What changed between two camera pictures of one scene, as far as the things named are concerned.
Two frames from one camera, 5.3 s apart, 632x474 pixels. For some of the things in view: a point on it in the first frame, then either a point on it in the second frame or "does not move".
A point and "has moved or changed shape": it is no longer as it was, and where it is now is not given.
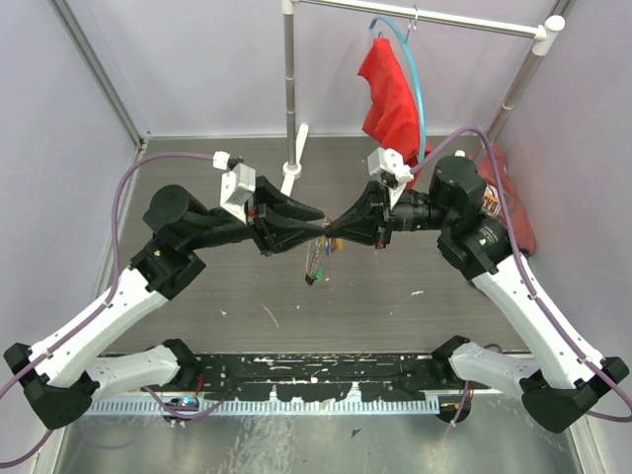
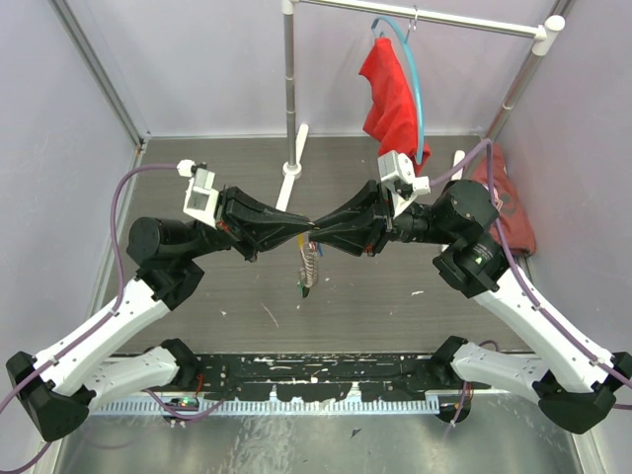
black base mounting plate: [315, 377] does not move
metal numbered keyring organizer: [313, 251] has moved or changed shape
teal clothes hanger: [386, 18] does not move
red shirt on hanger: [392, 118] does not move
